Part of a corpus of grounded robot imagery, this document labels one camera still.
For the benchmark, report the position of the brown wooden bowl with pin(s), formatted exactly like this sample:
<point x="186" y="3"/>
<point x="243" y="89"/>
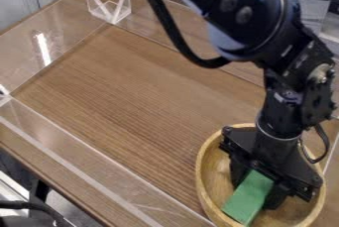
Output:
<point x="215" y="188"/>

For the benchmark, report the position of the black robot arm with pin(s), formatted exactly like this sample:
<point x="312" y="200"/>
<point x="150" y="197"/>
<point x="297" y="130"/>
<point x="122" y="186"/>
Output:
<point x="262" y="31"/>

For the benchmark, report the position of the clear acrylic corner bracket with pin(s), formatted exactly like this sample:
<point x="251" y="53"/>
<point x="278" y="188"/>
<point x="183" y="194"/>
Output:
<point x="110" y="11"/>

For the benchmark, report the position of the green rectangular block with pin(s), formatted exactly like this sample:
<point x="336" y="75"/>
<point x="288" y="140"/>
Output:
<point x="246" y="201"/>

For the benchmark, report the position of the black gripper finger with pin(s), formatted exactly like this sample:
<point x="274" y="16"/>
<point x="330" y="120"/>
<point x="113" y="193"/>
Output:
<point x="241" y="166"/>
<point x="281" y="191"/>

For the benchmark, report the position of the clear acrylic front wall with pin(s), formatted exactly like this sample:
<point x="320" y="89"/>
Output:
<point x="114" y="194"/>

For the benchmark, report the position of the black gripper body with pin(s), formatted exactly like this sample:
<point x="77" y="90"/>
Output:
<point x="277" y="158"/>

